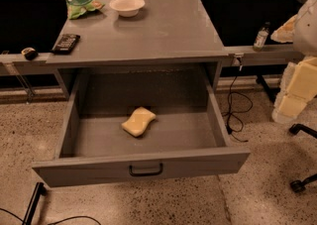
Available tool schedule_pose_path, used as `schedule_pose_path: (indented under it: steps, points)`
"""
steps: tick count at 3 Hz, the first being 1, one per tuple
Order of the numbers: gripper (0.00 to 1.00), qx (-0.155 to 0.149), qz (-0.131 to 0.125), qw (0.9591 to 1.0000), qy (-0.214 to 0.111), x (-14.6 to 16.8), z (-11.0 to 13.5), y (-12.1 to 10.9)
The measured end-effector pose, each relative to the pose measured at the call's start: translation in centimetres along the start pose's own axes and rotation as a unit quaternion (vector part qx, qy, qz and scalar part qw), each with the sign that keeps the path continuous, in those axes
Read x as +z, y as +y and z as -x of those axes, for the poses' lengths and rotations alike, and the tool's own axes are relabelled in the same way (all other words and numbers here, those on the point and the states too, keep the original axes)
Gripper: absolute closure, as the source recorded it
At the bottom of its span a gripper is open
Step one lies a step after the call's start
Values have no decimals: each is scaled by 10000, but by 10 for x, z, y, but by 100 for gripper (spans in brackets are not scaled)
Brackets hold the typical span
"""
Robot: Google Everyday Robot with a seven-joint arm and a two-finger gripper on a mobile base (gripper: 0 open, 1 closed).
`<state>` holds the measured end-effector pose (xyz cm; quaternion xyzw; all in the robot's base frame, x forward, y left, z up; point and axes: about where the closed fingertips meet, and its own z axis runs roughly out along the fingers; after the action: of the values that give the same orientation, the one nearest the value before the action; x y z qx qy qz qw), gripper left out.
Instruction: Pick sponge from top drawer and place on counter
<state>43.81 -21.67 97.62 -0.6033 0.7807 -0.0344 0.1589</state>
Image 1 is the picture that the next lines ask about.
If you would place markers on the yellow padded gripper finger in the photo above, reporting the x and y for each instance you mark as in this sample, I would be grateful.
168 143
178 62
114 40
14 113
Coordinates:
298 87
284 34

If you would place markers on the yellow sponge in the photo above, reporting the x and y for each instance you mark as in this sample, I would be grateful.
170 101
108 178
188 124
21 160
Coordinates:
138 122

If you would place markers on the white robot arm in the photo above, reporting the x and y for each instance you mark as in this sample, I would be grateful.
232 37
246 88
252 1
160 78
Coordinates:
305 29

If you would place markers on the grey open drawer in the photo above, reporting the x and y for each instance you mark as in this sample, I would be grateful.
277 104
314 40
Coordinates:
189 140

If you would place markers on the small glass bottle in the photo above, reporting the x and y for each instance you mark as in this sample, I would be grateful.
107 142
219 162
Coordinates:
261 37

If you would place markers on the black chair base leg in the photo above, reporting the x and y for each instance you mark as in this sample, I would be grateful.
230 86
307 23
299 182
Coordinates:
296 128

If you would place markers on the black chair caster leg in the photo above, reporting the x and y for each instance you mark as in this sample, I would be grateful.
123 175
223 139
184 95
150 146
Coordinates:
299 185

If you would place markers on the grey metal cabinet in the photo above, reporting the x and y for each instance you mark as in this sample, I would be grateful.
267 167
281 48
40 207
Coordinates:
163 55

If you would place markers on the white bowl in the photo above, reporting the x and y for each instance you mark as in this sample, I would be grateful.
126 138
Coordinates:
127 8

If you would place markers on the green chip bag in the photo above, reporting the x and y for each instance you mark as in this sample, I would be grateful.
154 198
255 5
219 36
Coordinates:
78 8

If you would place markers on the black stand leg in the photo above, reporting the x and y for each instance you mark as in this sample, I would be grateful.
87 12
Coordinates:
38 192

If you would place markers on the grey side rail right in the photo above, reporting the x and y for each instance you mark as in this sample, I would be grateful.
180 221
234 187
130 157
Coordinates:
269 55

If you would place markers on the black drawer handle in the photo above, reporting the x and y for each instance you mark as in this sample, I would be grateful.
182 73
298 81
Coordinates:
143 172

